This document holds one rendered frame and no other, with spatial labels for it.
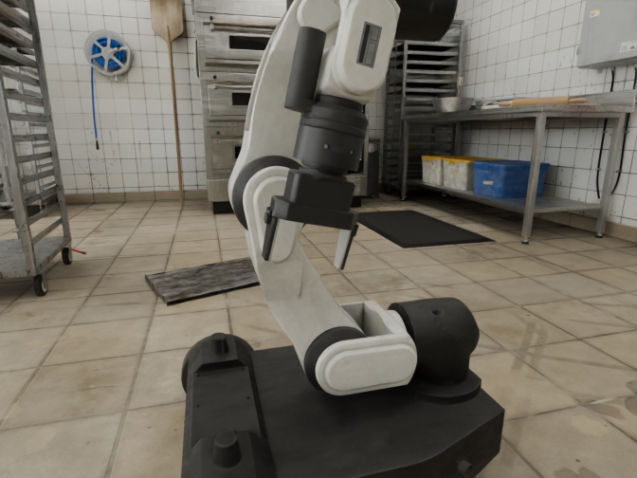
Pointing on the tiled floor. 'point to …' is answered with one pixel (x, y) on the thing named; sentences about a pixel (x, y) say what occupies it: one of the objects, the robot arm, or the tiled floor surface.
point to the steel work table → (618, 107)
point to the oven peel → (171, 13)
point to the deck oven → (239, 86)
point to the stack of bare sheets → (204, 281)
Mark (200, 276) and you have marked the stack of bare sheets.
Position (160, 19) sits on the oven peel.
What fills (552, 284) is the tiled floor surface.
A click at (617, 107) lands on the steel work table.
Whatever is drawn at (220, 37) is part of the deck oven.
